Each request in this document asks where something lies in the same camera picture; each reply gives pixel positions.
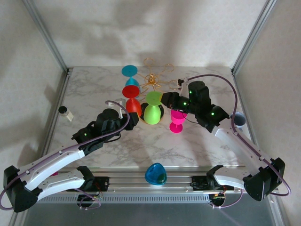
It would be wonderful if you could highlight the pink plastic wine glass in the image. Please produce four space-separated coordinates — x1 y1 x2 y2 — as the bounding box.
169 108 189 134

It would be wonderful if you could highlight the green plastic wine glass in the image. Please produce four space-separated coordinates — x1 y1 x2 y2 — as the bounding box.
143 92 163 125

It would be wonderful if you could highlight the red plastic wine glass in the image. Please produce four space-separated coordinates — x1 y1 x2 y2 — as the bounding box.
122 85 143 118

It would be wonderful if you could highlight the blue plastic wine glass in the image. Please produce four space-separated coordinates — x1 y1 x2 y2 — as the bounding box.
121 65 140 88

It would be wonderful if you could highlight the grey blue mug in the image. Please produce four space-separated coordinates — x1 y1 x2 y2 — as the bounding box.
230 111 247 129

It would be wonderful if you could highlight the small bottle with black cap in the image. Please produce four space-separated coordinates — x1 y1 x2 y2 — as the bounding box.
58 106 74 122

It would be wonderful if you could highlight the blue translucent plastic bowl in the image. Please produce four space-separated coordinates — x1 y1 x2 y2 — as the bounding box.
144 162 168 188

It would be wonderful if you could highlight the vented metal panel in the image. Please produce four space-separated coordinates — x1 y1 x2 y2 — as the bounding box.
30 194 276 204

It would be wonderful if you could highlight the black controller board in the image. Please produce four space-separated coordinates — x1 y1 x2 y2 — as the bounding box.
77 194 100 209
208 192 227 209

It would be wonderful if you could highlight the grey metal sheet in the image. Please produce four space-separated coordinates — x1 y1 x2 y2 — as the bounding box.
9 202 292 226

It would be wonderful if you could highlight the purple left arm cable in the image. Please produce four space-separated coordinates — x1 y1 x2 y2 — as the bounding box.
0 100 130 210

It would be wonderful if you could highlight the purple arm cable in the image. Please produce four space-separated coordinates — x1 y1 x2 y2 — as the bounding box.
184 74 292 210
0 100 130 210

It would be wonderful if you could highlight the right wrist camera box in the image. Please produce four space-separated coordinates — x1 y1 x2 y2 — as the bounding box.
176 78 190 93

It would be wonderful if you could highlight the gold wire wine glass rack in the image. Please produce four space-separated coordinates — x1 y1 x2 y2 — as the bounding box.
137 57 181 125

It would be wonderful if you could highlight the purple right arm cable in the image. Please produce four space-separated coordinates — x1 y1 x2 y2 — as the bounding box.
184 74 292 210

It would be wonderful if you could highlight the aluminium table side rail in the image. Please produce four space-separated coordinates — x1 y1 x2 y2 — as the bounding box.
44 70 72 151
232 70 259 144

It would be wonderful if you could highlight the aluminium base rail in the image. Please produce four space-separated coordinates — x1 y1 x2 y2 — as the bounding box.
22 166 279 195

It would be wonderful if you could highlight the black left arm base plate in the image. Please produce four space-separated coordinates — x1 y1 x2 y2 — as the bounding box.
66 176 110 192

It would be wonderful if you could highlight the aluminium frame post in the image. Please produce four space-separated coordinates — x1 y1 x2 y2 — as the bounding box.
22 0 71 74
231 0 278 75

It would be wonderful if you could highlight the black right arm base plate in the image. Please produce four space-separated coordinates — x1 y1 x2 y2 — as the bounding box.
190 175 235 192

